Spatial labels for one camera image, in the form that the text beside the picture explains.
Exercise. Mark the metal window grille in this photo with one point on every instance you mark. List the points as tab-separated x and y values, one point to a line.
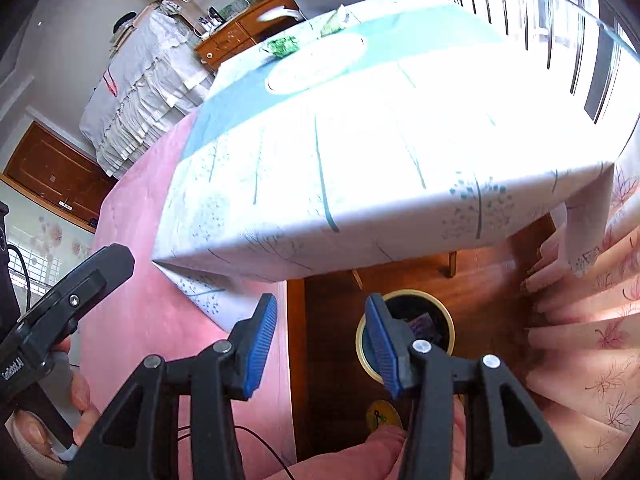
584	46

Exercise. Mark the tree print tablecloth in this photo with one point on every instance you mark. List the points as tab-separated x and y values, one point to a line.
415	131

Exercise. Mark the green paper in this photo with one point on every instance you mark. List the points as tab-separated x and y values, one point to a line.
282	47

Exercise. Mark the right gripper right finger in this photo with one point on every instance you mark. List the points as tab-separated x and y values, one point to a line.
506	436

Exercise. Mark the yellow rimmed trash bin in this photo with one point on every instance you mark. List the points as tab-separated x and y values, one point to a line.
384	337

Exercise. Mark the light green snack wrapper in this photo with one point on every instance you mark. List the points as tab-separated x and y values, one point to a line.
340	19

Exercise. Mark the left hand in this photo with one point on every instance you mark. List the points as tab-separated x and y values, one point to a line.
58	414

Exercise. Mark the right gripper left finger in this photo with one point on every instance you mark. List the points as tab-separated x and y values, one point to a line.
136	436

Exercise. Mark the pink bed sheet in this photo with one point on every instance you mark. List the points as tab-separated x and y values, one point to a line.
150	315

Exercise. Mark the pink floral curtain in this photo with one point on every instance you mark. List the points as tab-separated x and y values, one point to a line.
589	370

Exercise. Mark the brown wooden door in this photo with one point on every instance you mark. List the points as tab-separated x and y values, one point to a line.
58	177

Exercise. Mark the white frilled cover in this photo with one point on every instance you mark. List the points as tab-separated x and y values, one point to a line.
152	82

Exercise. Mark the wooden desk with drawers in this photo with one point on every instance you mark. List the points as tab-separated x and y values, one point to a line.
242	32

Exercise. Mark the purple plastic bag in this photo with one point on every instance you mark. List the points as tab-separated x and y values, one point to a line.
423	327

